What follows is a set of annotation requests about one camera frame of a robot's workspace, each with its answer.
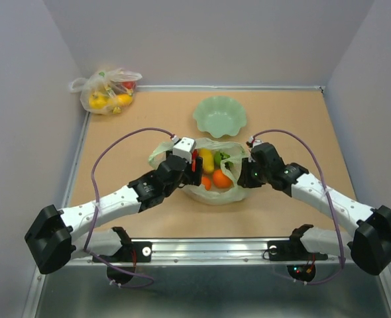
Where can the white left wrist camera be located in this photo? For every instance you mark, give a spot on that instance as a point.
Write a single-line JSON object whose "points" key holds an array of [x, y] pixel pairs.
{"points": [[184, 148]]}

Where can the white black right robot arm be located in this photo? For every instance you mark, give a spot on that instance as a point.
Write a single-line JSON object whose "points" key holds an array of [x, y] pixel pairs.
{"points": [[366, 239]]}

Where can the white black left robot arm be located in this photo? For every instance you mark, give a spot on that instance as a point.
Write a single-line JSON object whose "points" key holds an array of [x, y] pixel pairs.
{"points": [[57, 235]]}

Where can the green avocado print plastic bag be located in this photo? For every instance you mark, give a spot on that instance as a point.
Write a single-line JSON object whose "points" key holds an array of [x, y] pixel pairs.
{"points": [[231, 167]]}

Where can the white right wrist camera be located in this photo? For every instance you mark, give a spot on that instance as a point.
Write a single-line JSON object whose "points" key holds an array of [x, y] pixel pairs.
{"points": [[252, 142]]}

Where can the green vegetable in bag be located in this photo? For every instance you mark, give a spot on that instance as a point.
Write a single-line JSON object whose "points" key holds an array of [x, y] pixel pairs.
{"points": [[219, 156]]}

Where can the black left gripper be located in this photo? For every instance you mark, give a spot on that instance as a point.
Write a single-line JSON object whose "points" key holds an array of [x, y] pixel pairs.
{"points": [[196, 176]]}

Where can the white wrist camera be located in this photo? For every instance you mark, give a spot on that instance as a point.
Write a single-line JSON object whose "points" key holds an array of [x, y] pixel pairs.
{"points": [[184, 148], [252, 142]]}

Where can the green scalloped bowl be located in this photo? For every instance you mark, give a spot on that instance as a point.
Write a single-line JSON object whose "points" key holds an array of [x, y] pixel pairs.
{"points": [[220, 116]]}

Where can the aluminium mounting rail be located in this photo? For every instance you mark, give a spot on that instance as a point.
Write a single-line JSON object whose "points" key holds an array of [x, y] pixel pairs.
{"points": [[195, 250]]}

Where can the yellow fruit in bag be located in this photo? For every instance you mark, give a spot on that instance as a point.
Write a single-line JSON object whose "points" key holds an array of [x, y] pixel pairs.
{"points": [[208, 165]]}

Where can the clear plastic bag of fruit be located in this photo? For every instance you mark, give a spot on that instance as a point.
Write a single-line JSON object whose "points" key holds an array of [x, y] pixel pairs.
{"points": [[106, 92]]}

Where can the orange fruit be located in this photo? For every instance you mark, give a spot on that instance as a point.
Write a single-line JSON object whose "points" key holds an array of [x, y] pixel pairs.
{"points": [[206, 182], [220, 180]]}

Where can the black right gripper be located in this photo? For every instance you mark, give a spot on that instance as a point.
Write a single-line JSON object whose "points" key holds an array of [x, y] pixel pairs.
{"points": [[244, 179]]}

